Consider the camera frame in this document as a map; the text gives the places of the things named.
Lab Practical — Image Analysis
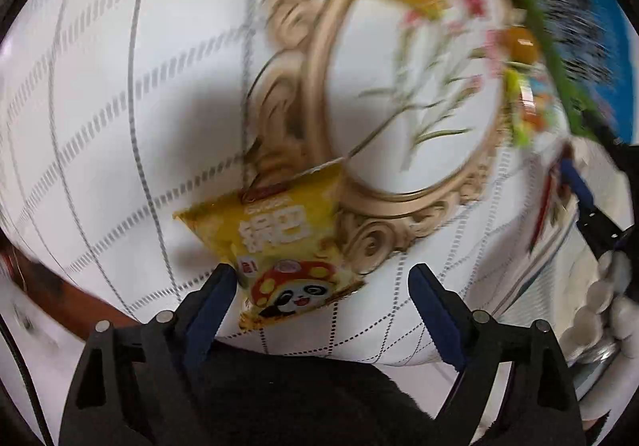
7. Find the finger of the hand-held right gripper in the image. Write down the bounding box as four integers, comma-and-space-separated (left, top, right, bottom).
556, 149, 602, 224

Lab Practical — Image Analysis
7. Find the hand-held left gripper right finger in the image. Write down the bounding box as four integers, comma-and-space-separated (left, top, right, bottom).
408, 263, 587, 446

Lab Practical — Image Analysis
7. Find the cardboard box with blue-green print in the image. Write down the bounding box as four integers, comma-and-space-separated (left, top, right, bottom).
499, 0, 639, 147

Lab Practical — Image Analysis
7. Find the person's right hand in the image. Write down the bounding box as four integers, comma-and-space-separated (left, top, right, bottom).
559, 249, 639, 422

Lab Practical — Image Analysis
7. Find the white floral printed tablecloth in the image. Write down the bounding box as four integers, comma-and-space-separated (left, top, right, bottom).
0, 0, 575, 367

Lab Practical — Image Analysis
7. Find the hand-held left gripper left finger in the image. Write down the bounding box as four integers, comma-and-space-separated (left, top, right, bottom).
65, 263, 238, 446

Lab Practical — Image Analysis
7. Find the orange snack packet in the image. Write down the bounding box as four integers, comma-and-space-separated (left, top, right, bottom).
502, 26, 540, 64

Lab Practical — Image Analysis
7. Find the colourful candy packet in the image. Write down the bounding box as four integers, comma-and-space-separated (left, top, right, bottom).
504, 69, 567, 147

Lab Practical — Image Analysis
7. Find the black cable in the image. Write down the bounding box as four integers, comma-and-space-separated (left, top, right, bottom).
0, 313, 53, 446

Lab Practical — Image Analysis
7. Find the yellow panda snack packet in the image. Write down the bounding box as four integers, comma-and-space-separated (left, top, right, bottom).
172, 161, 370, 332

